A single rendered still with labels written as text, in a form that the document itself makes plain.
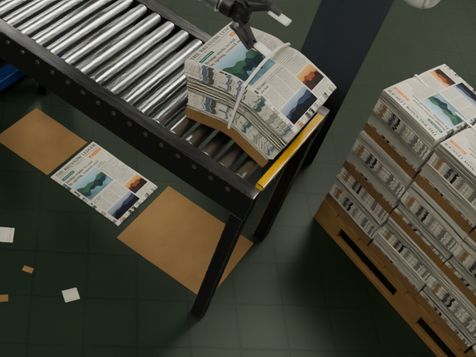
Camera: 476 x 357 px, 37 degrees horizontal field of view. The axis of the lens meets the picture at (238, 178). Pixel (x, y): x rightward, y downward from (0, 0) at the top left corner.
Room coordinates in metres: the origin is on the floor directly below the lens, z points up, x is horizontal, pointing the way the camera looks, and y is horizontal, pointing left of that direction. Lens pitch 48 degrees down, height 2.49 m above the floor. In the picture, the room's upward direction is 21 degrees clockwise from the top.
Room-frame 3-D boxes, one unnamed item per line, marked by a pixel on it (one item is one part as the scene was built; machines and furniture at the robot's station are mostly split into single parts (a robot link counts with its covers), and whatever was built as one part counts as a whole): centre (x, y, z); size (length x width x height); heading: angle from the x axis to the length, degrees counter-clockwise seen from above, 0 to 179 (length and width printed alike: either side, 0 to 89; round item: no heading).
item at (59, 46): (1.95, 0.69, 0.77); 0.47 x 0.05 x 0.05; 164
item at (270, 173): (1.71, -0.13, 0.81); 0.43 x 0.03 x 0.02; 164
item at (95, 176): (1.91, 0.53, 0.00); 0.37 x 0.28 x 0.01; 74
